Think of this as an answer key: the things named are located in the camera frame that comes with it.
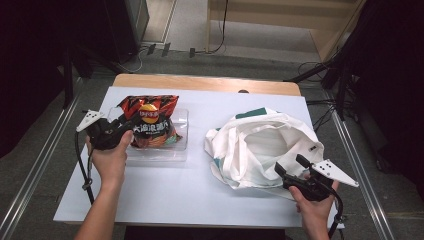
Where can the black cabinet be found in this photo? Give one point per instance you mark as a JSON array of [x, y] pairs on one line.
[[125, 26]]

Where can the black tripod stand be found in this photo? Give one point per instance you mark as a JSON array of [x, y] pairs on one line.
[[341, 90]]

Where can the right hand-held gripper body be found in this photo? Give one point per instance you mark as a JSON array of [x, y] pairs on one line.
[[316, 185]]

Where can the white table board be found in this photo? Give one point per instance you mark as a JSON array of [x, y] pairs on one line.
[[166, 193]]

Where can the black plug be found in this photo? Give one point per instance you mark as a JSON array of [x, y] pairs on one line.
[[166, 49], [151, 49], [192, 52]]

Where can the metal floor rail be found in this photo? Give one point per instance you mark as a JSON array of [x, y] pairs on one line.
[[360, 170], [36, 166]]

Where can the white canvas tote bag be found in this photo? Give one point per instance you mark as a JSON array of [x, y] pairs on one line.
[[253, 150]]

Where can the person's left hand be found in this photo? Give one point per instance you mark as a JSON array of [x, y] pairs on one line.
[[110, 163]]

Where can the clear plastic storage box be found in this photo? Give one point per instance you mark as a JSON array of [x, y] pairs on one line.
[[180, 146]]

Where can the light wooden furniture frame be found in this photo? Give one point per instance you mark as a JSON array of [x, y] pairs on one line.
[[266, 13]]

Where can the person's dark clothing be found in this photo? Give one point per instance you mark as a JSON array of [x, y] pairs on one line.
[[200, 234]]

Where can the small dark round object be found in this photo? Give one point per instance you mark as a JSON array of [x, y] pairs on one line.
[[243, 91]]

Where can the black upright stand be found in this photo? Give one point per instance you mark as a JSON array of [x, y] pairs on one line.
[[68, 80]]

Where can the wooden table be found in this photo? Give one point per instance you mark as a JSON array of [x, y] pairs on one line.
[[160, 81]]

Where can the black curtain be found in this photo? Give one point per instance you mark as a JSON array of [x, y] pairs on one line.
[[26, 66], [393, 83]]

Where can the red and black chip bag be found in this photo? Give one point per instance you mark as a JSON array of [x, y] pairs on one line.
[[155, 130]]

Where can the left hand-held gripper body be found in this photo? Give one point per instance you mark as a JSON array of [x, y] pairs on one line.
[[101, 135]]

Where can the person's right hand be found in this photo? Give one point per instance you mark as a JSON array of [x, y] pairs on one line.
[[315, 213]]

